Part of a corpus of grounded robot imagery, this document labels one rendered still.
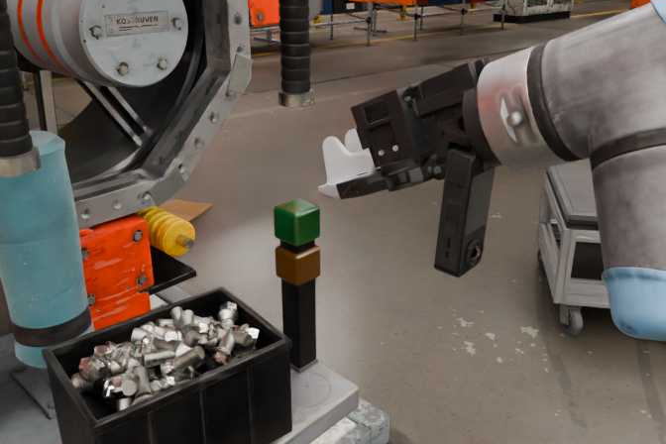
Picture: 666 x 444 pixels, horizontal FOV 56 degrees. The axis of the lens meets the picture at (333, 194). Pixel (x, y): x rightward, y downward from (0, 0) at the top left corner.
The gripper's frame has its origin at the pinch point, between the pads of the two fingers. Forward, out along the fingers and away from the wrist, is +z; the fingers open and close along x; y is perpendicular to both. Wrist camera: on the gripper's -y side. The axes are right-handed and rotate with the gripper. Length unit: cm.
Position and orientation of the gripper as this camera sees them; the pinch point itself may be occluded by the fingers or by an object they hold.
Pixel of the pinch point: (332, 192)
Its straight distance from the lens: 63.9
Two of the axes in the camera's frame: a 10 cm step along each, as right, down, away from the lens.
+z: -7.0, 1.9, 6.9
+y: -3.3, -9.4, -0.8
